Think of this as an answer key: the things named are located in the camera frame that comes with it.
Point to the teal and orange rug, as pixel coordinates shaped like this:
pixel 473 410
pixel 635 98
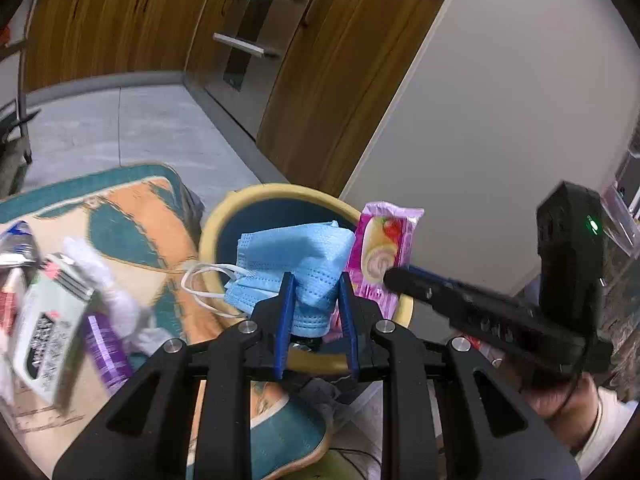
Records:
pixel 150 220

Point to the white tissue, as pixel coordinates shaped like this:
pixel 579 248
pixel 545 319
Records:
pixel 120 305

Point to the white cardboard box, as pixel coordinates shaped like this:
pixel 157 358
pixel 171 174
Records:
pixel 45 330

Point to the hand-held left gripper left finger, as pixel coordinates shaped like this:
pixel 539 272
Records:
pixel 285 320

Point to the purple tube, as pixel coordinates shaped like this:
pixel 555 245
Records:
pixel 105 345

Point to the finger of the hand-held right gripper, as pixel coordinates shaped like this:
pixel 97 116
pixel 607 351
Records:
pixel 425 287

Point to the pink snack packet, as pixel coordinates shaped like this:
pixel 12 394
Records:
pixel 380 255

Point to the red and white wrapper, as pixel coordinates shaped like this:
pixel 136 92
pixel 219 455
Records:
pixel 9 305

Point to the person's right hand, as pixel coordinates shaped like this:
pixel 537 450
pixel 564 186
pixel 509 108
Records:
pixel 555 402

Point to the yellow-green tennis ball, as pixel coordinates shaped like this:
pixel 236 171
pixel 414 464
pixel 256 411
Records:
pixel 325 470

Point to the blue face mask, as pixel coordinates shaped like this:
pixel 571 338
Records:
pixel 295 255

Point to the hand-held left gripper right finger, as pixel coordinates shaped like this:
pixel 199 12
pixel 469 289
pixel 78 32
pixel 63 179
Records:
pixel 347 320

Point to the wooden kitchen cabinet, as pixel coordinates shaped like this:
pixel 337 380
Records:
pixel 350 60

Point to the white patterned paper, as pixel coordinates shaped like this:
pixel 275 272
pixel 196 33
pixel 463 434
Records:
pixel 365 420

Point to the blue bin with yellow rim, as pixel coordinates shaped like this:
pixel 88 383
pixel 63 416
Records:
pixel 225 220

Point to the person's right forearm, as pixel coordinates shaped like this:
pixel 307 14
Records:
pixel 607 427

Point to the silver foil pack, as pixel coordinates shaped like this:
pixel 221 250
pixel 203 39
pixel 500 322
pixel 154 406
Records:
pixel 20 245

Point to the stainless steel oven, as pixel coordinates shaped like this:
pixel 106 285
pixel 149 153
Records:
pixel 245 45

